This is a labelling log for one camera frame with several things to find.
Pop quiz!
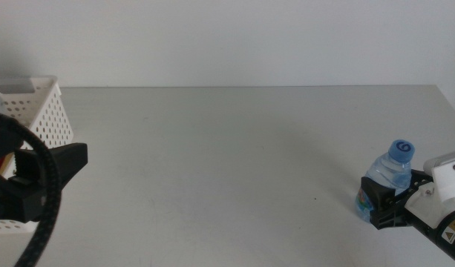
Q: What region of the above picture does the clear water bottle blue cap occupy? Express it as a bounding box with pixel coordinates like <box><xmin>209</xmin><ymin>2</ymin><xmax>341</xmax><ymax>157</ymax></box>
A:
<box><xmin>355</xmin><ymin>139</ymin><xmax>416</xmax><ymax>223</ymax></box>

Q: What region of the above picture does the white perforated plastic basket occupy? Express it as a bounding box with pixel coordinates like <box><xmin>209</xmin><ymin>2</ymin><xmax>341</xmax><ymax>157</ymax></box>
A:
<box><xmin>0</xmin><ymin>76</ymin><xmax>74</xmax><ymax>234</ymax></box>

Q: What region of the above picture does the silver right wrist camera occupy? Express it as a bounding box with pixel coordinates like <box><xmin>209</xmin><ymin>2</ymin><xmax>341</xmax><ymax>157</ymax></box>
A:
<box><xmin>422</xmin><ymin>148</ymin><xmax>455</xmax><ymax>168</ymax></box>

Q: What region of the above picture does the thick black braided cable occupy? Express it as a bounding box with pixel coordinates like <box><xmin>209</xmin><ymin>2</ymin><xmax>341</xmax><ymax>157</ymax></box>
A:
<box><xmin>0</xmin><ymin>105</ymin><xmax>63</xmax><ymax>267</ymax></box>

